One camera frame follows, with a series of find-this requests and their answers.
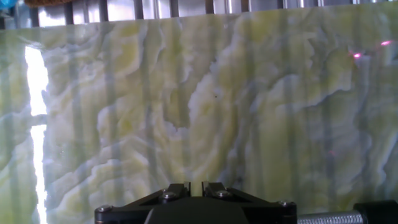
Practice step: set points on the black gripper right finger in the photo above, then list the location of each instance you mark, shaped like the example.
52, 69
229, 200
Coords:
264, 211

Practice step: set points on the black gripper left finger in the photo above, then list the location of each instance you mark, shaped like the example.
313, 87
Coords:
140, 208

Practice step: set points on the black C-clamp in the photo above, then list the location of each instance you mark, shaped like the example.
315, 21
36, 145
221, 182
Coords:
373, 213

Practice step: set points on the green marble pattern mat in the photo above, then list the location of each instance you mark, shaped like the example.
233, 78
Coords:
199, 109

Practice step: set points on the brown round object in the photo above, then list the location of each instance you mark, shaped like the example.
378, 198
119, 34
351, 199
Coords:
46, 2

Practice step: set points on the blue plastic item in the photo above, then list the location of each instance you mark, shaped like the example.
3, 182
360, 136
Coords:
7, 3

